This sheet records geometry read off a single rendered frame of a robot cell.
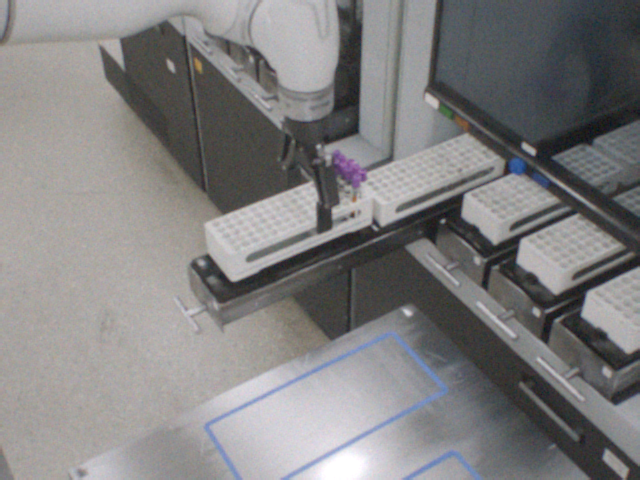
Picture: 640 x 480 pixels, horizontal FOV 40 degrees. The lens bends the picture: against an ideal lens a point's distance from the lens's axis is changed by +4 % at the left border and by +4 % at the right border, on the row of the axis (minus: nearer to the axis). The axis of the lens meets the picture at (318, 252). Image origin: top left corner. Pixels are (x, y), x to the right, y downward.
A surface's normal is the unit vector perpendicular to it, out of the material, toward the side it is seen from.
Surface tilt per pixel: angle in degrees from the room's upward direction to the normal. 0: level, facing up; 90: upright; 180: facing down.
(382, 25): 90
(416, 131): 90
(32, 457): 0
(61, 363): 0
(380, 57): 90
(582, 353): 90
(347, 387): 0
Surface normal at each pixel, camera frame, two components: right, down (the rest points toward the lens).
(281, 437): 0.00, -0.74
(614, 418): -0.85, 0.36
